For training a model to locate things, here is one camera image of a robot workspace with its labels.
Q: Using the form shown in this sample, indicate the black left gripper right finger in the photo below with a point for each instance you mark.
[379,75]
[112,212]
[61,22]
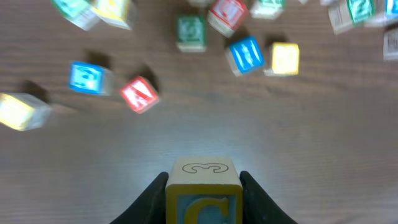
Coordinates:
[258,206]

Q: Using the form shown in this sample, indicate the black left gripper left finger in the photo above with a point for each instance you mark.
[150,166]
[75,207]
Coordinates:
[149,207]

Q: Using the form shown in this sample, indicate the yellow C block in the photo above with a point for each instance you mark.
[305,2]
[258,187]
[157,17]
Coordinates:
[203,190]

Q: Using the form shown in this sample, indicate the yellow O block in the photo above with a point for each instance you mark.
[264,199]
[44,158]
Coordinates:
[284,59]

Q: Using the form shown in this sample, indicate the green R block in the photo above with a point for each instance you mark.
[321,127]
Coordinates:
[267,9]

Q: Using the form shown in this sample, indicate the blue L block front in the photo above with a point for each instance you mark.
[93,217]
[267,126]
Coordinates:
[390,45]

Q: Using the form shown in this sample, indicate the red A block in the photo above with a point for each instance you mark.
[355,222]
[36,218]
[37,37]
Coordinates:
[139,94]

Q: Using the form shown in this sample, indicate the blue P block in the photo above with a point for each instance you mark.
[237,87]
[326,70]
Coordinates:
[90,79]

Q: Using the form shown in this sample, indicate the blue H block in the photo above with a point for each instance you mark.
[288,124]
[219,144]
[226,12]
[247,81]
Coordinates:
[244,56]

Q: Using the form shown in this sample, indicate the yellow K block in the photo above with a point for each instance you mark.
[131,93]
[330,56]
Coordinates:
[22,111]

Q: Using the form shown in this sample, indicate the green Z block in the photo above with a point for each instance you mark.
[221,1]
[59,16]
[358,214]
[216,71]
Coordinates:
[191,33]

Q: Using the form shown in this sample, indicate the red U block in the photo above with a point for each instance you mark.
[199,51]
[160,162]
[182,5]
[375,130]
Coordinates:
[227,15]

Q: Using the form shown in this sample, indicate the yellow S block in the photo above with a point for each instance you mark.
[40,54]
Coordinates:
[117,13]

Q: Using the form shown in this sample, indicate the green 7 block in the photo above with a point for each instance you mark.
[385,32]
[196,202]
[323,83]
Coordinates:
[79,12]

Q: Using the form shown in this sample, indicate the yellow Q block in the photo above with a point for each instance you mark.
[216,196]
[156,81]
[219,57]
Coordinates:
[200,3]

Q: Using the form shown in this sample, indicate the green N block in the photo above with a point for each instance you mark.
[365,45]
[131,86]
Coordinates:
[346,14]

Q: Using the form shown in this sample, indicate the blue 2 block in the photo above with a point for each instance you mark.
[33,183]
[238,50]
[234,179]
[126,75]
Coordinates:
[385,14]

